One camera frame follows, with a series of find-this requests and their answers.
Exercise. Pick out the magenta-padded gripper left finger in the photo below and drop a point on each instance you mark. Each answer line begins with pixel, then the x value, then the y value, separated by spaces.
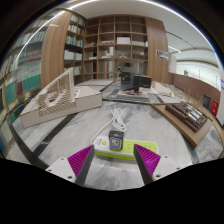
pixel 80 161

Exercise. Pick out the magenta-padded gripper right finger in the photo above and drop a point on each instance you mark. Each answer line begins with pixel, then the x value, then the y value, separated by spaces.
pixel 148 160

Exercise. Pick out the black charger block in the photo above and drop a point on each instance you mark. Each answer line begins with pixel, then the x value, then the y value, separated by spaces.
pixel 116 141

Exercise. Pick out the green and white power strip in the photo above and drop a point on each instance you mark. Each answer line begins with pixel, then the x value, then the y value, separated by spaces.
pixel 131 150

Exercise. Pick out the brown model on wooden board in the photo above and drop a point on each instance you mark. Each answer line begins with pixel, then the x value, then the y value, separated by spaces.
pixel 186 115

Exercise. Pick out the white architectural building model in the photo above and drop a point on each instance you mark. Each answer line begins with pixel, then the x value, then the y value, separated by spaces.
pixel 60 100

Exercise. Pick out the small white architectural model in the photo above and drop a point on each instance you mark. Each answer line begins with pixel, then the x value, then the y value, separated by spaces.
pixel 162 89

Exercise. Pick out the black model on grey base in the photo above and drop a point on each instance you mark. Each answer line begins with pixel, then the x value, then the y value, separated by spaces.
pixel 136 81

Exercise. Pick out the dark bin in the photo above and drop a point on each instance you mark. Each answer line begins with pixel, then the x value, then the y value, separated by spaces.
pixel 206 102

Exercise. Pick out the red bin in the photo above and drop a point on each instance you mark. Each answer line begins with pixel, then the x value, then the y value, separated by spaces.
pixel 214 108

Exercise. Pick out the large bookcase with books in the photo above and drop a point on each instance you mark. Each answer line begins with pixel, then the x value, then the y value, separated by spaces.
pixel 26 76

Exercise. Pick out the dark bookshelf with books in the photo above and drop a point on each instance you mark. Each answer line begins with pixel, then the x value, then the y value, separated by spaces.
pixel 73 55

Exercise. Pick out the wooden cubby shelf unit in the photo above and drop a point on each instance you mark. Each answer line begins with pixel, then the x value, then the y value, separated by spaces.
pixel 110 46

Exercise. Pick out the wall screen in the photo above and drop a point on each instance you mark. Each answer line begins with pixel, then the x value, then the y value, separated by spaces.
pixel 222 84

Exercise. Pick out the wall poster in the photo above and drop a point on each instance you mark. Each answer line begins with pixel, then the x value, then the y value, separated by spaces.
pixel 162 54

